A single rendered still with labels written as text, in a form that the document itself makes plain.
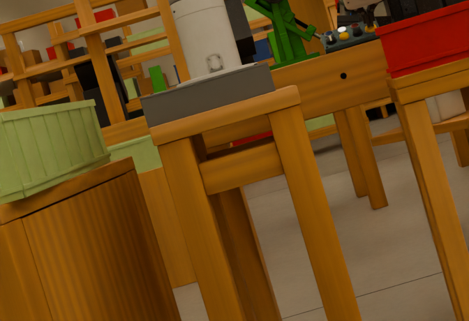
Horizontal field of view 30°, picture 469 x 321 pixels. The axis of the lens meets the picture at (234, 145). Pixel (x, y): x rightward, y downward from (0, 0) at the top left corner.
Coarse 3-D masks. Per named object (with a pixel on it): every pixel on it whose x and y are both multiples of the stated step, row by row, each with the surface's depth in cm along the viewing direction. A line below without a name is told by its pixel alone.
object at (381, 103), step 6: (336, 0) 1175; (336, 6) 1175; (270, 24) 1177; (270, 30) 1173; (258, 36) 1168; (264, 36) 1168; (372, 102) 1179; (378, 102) 1174; (384, 102) 1174; (390, 102) 1174; (366, 108) 1175; (372, 108) 1175; (378, 108) 1222; (384, 108) 1179; (378, 114) 1222; (384, 114) 1179
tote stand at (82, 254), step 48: (48, 192) 185; (96, 192) 206; (0, 240) 166; (48, 240) 180; (96, 240) 200; (144, 240) 224; (0, 288) 168; (48, 288) 175; (96, 288) 194; (144, 288) 217
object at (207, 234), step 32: (288, 128) 181; (192, 160) 183; (224, 160) 184; (256, 160) 184; (288, 160) 182; (192, 192) 183; (320, 192) 182; (192, 224) 184; (224, 224) 207; (320, 224) 182; (192, 256) 184; (224, 256) 184; (320, 256) 183; (224, 288) 184; (320, 288) 183; (352, 288) 183; (224, 320) 185; (256, 320) 213; (352, 320) 183
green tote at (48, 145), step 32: (0, 128) 168; (32, 128) 181; (64, 128) 201; (96, 128) 224; (0, 160) 169; (32, 160) 177; (64, 160) 195; (96, 160) 216; (0, 192) 169; (32, 192) 173
